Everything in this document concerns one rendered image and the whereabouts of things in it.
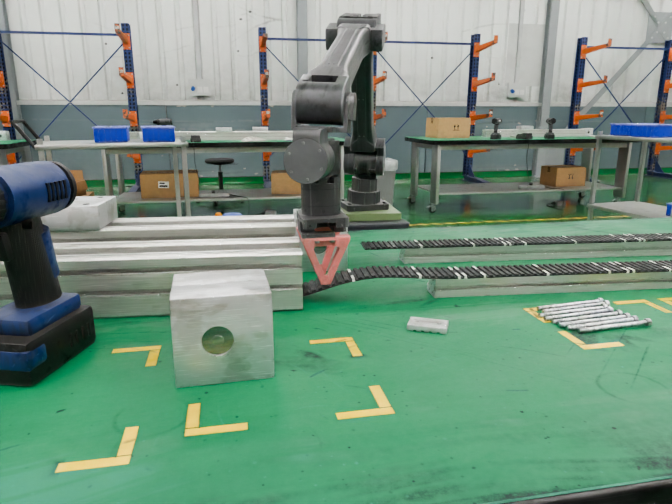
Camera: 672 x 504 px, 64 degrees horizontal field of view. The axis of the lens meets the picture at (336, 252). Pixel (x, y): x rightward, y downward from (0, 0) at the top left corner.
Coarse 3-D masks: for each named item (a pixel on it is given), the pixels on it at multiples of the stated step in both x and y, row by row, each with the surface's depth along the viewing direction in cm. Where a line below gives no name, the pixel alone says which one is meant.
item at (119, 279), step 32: (64, 256) 72; (96, 256) 72; (128, 256) 72; (160, 256) 72; (192, 256) 72; (224, 256) 73; (256, 256) 73; (288, 256) 74; (0, 288) 70; (64, 288) 71; (96, 288) 72; (128, 288) 72; (160, 288) 73; (288, 288) 76
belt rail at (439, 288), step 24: (432, 288) 82; (456, 288) 82; (480, 288) 82; (504, 288) 82; (528, 288) 82; (552, 288) 83; (576, 288) 83; (600, 288) 84; (624, 288) 84; (648, 288) 85
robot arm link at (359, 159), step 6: (360, 156) 135; (366, 156) 135; (372, 156) 135; (360, 162) 135; (366, 162) 135; (372, 162) 135; (354, 168) 135; (360, 168) 136; (366, 168) 136; (372, 168) 135; (360, 174) 141; (366, 174) 139; (372, 174) 138
